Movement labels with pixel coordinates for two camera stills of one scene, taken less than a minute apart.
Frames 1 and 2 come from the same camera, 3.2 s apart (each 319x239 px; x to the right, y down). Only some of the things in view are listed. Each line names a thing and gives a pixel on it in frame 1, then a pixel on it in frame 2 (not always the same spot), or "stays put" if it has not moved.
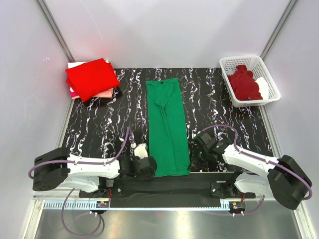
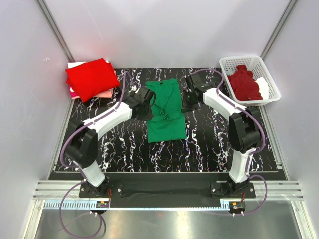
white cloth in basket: x=263 y=88 stays put
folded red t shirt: x=91 y=79 stays put
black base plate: x=171 y=185 stays put
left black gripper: x=147 y=176 -> x=148 y=116
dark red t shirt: x=243 y=85 stays put
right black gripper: x=196 y=165 -> x=186 y=107
